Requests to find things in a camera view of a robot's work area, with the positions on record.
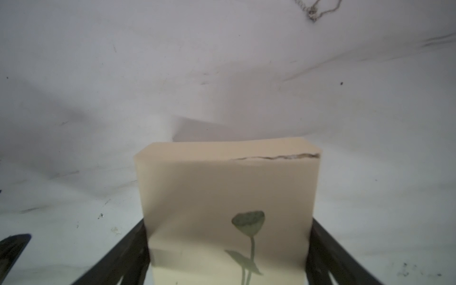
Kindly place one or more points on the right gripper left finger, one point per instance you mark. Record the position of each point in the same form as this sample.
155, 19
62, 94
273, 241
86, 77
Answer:
126, 263

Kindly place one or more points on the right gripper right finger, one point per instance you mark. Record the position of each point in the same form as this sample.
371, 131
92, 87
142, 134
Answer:
328, 263

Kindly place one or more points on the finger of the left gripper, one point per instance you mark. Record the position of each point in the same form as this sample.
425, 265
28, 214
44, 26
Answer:
11, 248

